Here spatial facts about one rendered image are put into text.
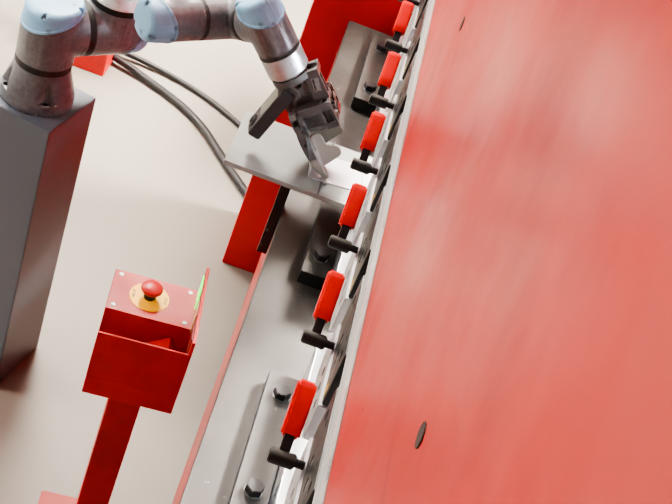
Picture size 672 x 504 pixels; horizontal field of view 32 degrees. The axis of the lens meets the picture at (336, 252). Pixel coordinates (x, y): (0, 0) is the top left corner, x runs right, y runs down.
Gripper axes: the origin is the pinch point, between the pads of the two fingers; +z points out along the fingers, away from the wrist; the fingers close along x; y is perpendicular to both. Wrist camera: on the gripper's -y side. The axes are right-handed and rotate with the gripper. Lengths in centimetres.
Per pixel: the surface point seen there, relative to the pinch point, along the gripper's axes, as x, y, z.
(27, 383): 22, -98, 49
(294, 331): -31.3, -7.9, 11.0
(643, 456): -154, 51, -82
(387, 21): 84, 6, 18
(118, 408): -30, -46, 19
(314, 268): -17.1, -4.5, 9.9
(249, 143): 1.2, -11.1, -8.0
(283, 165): -2.6, -5.9, -3.7
